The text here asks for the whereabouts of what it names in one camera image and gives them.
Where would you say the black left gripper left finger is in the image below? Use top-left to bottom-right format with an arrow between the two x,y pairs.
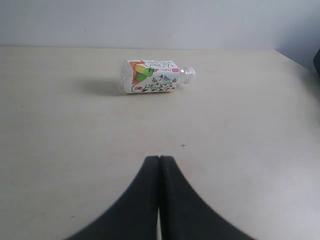
68,156 -> 160,240

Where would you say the white illustrated label bottle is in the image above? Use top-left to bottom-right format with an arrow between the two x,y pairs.
118,59 -> 196,94

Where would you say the dark sleeve forearm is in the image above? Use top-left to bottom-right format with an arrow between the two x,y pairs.
313,49 -> 320,76

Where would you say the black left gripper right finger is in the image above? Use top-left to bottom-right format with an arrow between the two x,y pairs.
158,156 -> 252,240

